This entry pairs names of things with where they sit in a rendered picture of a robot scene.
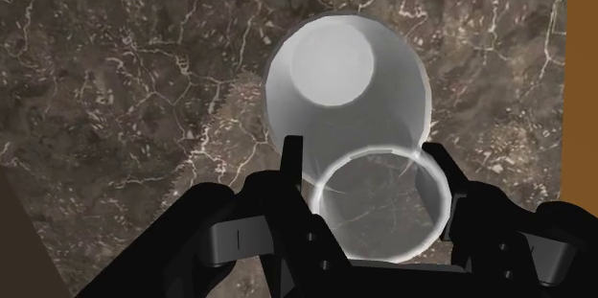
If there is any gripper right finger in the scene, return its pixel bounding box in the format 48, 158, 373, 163
420, 141, 598, 298

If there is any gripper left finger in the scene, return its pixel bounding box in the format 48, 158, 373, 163
74, 135, 353, 298

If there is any clear glass cup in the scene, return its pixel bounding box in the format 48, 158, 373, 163
310, 143, 453, 264

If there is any white cup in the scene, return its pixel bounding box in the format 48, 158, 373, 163
262, 12, 433, 186

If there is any orange cabinet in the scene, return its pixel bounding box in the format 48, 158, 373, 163
558, 0, 598, 219

